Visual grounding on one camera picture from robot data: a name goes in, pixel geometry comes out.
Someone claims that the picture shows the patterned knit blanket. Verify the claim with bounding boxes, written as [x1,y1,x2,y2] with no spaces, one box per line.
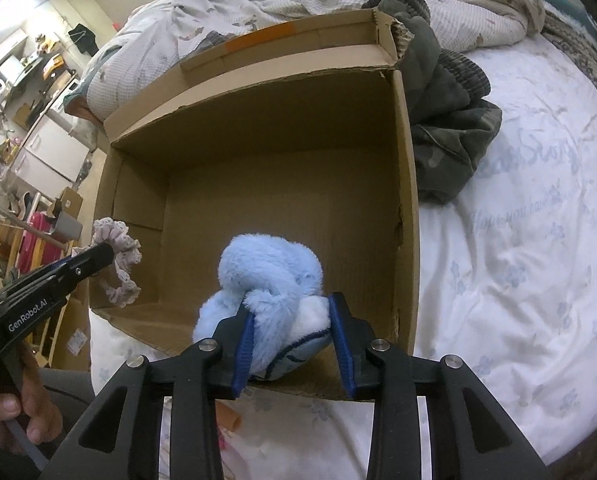
[541,3,597,90]

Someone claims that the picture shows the black hanging garment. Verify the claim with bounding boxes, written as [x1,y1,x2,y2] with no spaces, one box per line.
[68,24,99,56]

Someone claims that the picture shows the grey bin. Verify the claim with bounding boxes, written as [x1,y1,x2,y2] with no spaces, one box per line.
[49,211,82,244]

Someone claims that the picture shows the red bag on rack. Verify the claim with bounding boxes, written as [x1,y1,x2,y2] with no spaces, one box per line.
[16,212,61,274]

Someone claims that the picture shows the white floral bed sheet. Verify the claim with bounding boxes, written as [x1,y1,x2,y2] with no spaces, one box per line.
[89,34,597,480]

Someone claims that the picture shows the open cardboard box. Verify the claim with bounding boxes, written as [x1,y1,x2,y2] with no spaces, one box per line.
[89,8,423,402]

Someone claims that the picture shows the light blue fluffy plush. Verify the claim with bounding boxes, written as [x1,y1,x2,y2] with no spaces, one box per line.
[192,234,331,382]

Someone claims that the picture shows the person's left hand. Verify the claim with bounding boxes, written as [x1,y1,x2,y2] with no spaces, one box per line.
[0,342,63,454]

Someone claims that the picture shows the white checked bear duvet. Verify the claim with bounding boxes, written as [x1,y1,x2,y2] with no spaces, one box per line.
[63,0,546,124]

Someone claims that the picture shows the peach silicone tube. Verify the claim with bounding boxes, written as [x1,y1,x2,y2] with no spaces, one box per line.
[215,401,241,432]

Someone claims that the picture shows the pale pink lace scrunchie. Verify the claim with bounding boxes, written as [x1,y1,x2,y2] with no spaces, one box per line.
[71,217,142,308]

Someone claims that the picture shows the white kitchen cabinets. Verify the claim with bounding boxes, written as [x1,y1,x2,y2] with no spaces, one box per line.
[10,114,89,198]

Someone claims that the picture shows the camouflage jacket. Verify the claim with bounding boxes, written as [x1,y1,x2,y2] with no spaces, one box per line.
[365,0,503,204]

